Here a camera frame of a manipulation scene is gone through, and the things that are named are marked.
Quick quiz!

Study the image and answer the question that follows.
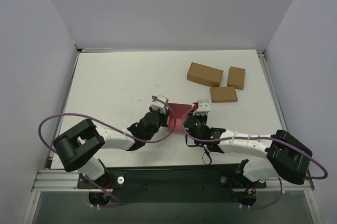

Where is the pink cardboard box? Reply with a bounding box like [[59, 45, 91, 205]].
[[167, 103, 192, 133]]

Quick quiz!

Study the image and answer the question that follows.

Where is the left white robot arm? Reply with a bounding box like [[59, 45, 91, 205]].
[[53, 107, 170, 172]]

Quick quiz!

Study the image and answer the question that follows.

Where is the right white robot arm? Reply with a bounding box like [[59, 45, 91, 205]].
[[183, 115, 312, 185]]

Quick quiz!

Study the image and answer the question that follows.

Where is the brown cardboard box front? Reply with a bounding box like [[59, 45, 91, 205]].
[[210, 86, 237, 103]]

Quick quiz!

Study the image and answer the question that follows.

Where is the large brown cardboard box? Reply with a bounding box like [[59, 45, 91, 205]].
[[186, 62, 223, 87]]

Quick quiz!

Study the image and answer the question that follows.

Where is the small brown box right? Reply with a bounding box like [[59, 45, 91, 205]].
[[227, 66, 245, 90]]

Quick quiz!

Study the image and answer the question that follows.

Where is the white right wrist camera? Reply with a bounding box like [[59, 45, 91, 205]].
[[193, 100, 211, 116]]

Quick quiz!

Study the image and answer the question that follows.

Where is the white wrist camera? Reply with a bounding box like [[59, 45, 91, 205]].
[[151, 95, 169, 114], [193, 100, 211, 116]]

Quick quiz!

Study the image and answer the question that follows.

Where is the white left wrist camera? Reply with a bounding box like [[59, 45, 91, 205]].
[[151, 95, 169, 114]]

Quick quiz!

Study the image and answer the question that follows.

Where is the aluminium frame rail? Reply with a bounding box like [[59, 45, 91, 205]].
[[31, 170, 315, 192]]

